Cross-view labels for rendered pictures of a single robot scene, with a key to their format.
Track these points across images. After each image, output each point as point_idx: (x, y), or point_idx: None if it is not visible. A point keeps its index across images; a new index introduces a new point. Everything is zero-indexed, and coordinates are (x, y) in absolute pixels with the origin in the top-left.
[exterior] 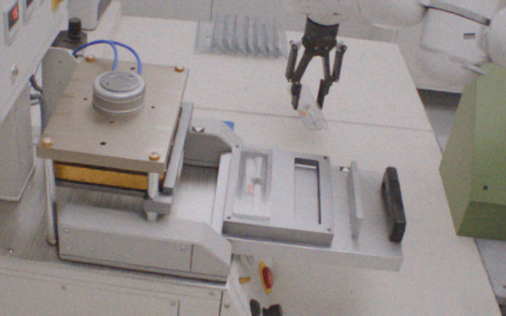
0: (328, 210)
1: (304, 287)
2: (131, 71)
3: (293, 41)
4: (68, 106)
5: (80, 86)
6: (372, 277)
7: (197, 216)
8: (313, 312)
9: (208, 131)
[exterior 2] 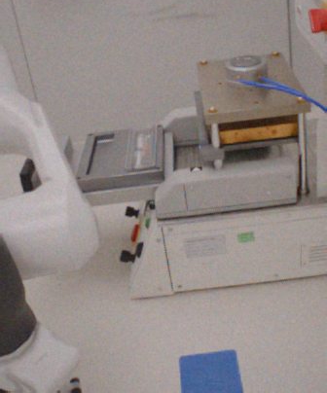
0: (87, 144)
1: (104, 259)
2: (255, 99)
3: (73, 391)
4: (282, 70)
5: (287, 82)
6: (43, 278)
7: (187, 165)
8: (100, 243)
9: (186, 170)
